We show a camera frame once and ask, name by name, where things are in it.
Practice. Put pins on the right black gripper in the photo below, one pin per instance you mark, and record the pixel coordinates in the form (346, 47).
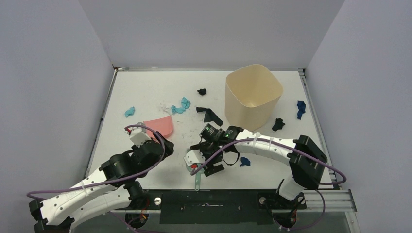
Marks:
(212, 159)

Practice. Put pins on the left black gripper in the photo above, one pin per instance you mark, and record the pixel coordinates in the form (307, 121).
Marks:
(169, 148)

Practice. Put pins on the green hand brush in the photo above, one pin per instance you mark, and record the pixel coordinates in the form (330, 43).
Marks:
(191, 167)

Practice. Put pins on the pink plastic dustpan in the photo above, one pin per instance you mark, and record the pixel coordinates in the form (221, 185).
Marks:
(163, 125)

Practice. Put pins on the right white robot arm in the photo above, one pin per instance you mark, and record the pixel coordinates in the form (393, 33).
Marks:
(304, 158)

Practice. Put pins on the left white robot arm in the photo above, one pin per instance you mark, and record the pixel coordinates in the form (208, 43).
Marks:
(112, 186)

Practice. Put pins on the dark blue scrap front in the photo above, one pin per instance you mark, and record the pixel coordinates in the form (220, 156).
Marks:
(244, 162)

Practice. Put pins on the dark blue scrap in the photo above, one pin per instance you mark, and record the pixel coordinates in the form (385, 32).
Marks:
(244, 162)
(301, 106)

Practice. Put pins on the long black paper scrap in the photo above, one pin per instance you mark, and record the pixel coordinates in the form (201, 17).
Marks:
(209, 116)

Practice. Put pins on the light blue scrap far left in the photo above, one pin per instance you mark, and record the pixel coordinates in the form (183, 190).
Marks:
(129, 112)

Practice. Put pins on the light blue scrap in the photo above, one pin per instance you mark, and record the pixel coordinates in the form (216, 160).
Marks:
(184, 105)
(129, 112)

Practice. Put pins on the white torn paper scrap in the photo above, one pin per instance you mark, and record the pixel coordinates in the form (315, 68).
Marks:
(165, 108)

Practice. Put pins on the light blue scrap centre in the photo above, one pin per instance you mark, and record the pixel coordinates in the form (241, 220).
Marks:
(184, 105)

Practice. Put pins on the small black scrap top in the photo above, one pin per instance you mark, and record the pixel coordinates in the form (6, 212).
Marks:
(202, 91)

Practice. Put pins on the black scrap beside bin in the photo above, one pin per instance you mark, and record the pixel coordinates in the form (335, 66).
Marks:
(278, 125)

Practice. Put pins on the beige plastic waste bin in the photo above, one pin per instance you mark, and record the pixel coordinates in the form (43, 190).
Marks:
(251, 94)

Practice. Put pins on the dark blue scrap right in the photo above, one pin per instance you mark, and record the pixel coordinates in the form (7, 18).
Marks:
(301, 106)

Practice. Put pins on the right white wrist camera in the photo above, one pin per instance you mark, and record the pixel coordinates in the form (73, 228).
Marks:
(193, 157)

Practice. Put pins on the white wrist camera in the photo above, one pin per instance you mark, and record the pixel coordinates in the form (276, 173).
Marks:
(193, 157)
(138, 135)

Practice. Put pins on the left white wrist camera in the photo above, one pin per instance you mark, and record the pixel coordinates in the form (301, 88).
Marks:
(138, 135)

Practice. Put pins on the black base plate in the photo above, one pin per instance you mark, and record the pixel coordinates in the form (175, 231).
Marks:
(230, 206)

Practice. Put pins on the aluminium rail frame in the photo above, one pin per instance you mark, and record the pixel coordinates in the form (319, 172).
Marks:
(336, 199)

